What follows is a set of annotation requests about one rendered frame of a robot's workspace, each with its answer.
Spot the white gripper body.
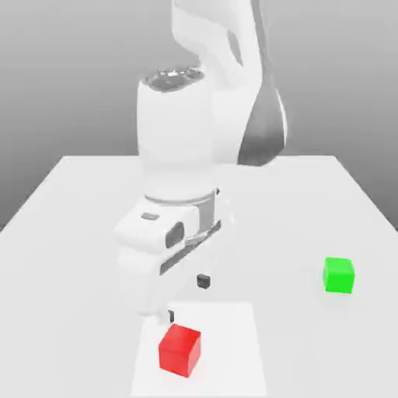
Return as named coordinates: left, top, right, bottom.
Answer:
left=117, top=219, right=224, bottom=282

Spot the small red cube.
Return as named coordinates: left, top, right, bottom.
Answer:
left=158, top=323, right=202, bottom=379

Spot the small green cube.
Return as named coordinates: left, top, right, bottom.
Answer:
left=322, top=257, right=356, bottom=295

